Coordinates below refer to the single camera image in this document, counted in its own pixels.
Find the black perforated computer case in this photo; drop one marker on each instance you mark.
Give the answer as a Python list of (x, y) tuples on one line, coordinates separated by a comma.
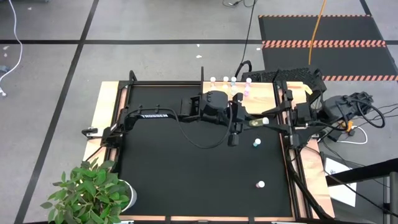
[(270, 74)]

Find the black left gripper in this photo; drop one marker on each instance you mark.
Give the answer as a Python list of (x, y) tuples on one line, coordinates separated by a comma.
[(239, 113)]

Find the white plant pot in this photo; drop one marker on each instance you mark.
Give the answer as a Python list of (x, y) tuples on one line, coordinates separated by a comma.
[(133, 196)]

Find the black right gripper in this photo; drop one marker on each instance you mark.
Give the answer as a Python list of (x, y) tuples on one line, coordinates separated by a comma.
[(300, 115)]

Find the black aluminium table frame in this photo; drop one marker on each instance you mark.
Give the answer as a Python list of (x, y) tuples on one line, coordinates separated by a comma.
[(164, 83)]

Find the white paper sheet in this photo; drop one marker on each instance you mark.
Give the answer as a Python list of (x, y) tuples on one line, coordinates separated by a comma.
[(342, 193)]

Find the black power adapter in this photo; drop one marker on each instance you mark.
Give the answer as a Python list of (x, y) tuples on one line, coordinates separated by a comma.
[(335, 135)]

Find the black hazard-striped floor mat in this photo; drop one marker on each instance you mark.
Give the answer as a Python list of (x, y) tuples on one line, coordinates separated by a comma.
[(342, 28)]

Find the grey metal post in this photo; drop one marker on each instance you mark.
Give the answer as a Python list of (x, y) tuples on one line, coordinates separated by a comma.
[(393, 199)]

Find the black table clamp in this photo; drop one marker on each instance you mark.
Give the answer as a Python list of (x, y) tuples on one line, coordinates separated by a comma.
[(90, 132)]

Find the red translucent pill bottle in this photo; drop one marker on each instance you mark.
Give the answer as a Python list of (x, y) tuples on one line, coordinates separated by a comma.
[(213, 79)]

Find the yellow translucent pill bottle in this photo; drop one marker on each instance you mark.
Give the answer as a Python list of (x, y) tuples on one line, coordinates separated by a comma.
[(257, 122), (225, 79), (225, 88)]

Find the orange power strip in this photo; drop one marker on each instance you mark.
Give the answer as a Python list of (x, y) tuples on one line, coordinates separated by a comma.
[(349, 127)]

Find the black metal bar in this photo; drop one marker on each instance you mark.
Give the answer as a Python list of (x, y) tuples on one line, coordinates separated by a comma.
[(373, 169)]

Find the light wooden shelf board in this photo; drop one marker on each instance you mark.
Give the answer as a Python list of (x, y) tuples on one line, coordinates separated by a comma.
[(264, 93)]

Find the black table mat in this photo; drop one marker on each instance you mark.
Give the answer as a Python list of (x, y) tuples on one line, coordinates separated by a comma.
[(186, 174)]

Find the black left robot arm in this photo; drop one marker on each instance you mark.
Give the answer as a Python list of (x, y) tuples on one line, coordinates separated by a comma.
[(155, 115)]

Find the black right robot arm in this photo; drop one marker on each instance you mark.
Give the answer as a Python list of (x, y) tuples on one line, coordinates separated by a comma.
[(335, 109)]

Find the green leafy potted plant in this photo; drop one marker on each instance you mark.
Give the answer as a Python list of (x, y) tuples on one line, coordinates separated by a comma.
[(90, 189)]

